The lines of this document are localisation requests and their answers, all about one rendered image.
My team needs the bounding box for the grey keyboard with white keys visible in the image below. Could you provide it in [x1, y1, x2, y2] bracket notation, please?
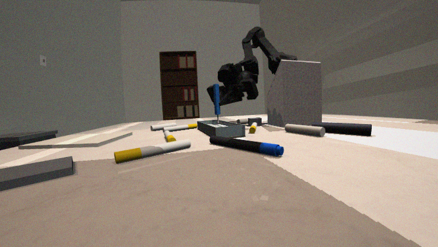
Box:
[197, 120, 246, 138]

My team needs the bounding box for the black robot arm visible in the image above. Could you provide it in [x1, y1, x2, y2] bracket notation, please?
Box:
[218, 26, 297, 84]

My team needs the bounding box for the black marker with blue cap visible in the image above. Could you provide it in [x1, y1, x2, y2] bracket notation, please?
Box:
[209, 136, 284, 156]

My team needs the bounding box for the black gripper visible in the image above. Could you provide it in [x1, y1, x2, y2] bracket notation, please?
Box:
[207, 75, 259, 106]

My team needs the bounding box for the blue hexagonal rod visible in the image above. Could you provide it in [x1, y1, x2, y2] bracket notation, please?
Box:
[213, 84, 220, 121]

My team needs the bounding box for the black cylinder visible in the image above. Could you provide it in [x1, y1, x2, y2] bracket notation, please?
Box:
[311, 122, 372, 136]

